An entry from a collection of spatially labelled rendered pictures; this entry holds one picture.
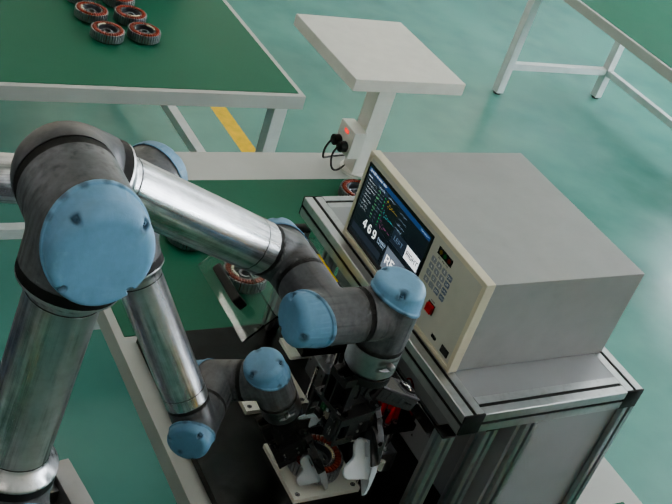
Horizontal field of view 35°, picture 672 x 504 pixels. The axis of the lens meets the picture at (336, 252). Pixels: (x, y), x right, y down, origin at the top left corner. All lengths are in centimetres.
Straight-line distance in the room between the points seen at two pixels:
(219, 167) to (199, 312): 68
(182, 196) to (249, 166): 180
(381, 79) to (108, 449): 132
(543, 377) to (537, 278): 22
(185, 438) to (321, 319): 52
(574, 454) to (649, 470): 170
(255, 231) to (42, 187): 36
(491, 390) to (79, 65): 192
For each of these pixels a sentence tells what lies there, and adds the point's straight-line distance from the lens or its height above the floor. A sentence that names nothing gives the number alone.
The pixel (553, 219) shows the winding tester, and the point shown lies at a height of 132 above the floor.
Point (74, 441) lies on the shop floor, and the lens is 316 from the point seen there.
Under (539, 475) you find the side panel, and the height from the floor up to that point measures 89.
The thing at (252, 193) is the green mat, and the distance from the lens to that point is 296.
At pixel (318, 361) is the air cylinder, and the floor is 82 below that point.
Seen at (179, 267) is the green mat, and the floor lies 75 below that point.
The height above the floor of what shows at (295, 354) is 88.
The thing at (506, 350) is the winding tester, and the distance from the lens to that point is 200.
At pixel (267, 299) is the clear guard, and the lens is 204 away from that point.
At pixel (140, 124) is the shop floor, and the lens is 473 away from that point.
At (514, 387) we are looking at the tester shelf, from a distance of 199.
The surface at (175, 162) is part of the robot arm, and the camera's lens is 175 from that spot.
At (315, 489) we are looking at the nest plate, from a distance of 211.
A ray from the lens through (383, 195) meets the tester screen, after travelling 208.
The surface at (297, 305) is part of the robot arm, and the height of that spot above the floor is 148.
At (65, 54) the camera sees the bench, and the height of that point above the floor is 75.
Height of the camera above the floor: 226
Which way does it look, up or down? 32 degrees down
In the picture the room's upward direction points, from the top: 19 degrees clockwise
